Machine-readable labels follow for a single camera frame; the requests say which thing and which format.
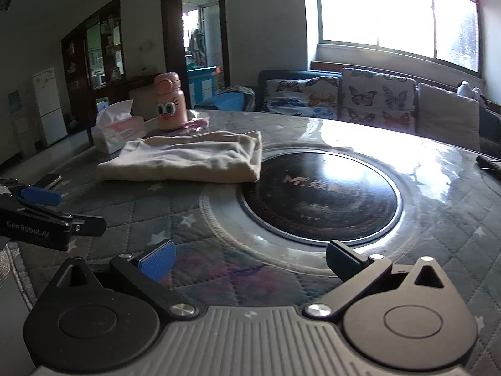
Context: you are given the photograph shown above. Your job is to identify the dark wooden display cabinet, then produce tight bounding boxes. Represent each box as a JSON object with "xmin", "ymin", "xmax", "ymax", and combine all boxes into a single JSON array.
[{"xmin": 60, "ymin": 0, "xmax": 130, "ymax": 126}]

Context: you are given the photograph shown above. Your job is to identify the black smartphone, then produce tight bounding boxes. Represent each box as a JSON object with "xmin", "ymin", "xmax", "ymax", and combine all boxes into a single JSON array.
[{"xmin": 31, "ymin": 173, "xmax": 63, "ymax": 189}]

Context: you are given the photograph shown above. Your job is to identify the white fridge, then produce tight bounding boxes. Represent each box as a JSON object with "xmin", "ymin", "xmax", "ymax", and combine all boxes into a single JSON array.
[{"xmin": 31, "ymin": 67, "xmax": 68, "ymax": 145}]

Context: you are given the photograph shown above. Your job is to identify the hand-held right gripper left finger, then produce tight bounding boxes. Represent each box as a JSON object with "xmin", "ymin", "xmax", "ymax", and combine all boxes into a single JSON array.
[{"xmin": 51, "ymin": 239, "xmax": 198, "ymax": 320}]

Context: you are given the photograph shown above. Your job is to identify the butterfly print cushion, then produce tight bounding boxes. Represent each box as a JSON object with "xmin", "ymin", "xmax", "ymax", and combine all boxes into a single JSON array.
[
  {"xmin": 261, "ymin": 77, "xmax": 340, "ymax": 120},
  {"xmin": 338, "ymin": 67, "xmax": 417, "ymax": 134}
]

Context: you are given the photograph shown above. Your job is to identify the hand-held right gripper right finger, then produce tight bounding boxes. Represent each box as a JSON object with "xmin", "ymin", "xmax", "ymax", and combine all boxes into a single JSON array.
[{"xmin": 303, "ymin": 239, "xmax": 449, "ymax": 319}]

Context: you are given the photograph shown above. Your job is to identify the beige cushion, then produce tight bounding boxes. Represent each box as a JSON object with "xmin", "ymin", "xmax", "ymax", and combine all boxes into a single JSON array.
[{"xmin": 416, "ymin": 83, "xmax": 482, "ymax": 153}]

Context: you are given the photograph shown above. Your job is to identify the large window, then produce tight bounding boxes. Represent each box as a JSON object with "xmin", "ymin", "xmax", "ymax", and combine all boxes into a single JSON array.
[{"xmin": 303, "ymin": 0, "xmax": 482, "ymax": 73}]

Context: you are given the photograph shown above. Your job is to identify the pink cartoon face bottle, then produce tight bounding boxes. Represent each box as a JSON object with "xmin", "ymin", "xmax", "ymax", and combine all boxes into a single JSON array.
[{"xmin": 153, "ymin": 72, "xmax": 186, "ymax": 131}]

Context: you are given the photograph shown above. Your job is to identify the round black induction cooktop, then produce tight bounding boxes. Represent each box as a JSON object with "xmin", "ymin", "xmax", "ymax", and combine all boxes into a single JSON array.
[{"xmin": 239, "ymin": 149, "xmax": 404, "ymax": 244}]

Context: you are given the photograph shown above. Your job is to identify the blue cabinet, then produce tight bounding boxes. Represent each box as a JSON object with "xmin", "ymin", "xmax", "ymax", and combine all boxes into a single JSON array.
[{"xmin": 187, "ymin": 66, "xmax": 222, "ymax": 104}]

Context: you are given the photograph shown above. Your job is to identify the blue cloth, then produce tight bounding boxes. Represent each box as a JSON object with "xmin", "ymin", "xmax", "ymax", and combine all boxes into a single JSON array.
[{"xmin": 194, "ymin": 85, "xmax": 257, "ymax": 112}]

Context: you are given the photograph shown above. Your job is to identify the black remote control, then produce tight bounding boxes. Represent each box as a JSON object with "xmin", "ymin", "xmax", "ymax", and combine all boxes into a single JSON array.
[{"xmin": 475, "ymin": 154, "xmax": 501, "ymax": 173}]

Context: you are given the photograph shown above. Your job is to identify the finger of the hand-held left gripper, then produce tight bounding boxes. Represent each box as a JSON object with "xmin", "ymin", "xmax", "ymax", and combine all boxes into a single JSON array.
[
  {"xmin": 19, "ymin": 186, "xmax": 63, "ymax": 207},
  {"xmin": 59, "ymin": 213, "xmax": 107, "ymax": 238}
]

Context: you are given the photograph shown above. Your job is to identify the cream long-sleeve garment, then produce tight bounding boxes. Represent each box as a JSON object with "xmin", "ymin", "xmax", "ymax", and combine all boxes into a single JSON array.
[{"xmin": 96, "ymin": 130, "xmax": 263, "ymax": 184}]

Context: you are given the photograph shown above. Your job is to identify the pink and white tissue box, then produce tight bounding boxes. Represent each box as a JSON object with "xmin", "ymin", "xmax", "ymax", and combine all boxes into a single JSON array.
[{"xmin": 94, "ymin": 100, "xmax": 147, "ymax": 154}]

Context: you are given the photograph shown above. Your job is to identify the hanging clothes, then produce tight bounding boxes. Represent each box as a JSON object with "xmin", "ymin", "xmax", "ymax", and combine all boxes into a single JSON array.
[{"xmin": 188, "ymin": 27, "xmax": 205, "ymax": 67}]

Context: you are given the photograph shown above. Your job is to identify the white plush toy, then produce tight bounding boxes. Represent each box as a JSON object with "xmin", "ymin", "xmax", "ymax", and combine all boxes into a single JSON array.
[{"xmin": 457, "ymin": 81, "xmax": 483, "ymax": 100}]

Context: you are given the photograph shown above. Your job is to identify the dark wooden door frame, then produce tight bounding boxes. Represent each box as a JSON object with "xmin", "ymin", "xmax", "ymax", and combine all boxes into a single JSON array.
[{"xmin": 160, "ymin": 0, "xmax": 231, "ymax": 108}]

